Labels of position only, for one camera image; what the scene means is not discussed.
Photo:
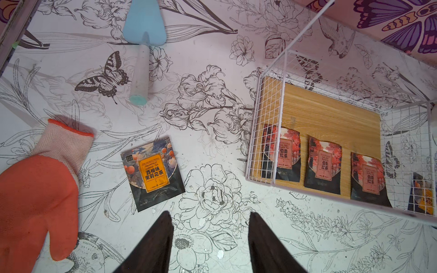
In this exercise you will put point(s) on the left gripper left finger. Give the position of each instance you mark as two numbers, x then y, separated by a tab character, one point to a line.
153	252

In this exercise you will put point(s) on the white wire shelf rack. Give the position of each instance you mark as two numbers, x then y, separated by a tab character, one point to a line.
308	49

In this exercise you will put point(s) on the left bottom-shelf black tea bag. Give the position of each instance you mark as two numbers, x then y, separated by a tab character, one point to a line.
284	146

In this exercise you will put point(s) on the orange jasmine tea bag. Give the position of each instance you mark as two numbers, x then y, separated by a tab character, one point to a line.
421	196
153	173

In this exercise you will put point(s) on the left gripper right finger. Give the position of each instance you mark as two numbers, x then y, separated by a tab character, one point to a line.
267	253

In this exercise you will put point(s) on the bottom-shelf black tea bag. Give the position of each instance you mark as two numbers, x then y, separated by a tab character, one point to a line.
368	180
284	146
323	171

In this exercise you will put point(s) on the bottom wooden shelf board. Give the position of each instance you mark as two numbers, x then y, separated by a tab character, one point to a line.
311	114

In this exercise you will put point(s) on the right bottom-shelf black tea bag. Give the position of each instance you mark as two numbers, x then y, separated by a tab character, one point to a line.
368	180

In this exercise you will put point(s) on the aluminium frame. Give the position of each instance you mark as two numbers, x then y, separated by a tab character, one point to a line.
15	17

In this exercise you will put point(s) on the middle bottom-shelf black tea bag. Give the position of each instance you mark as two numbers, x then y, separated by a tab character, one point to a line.
323	171

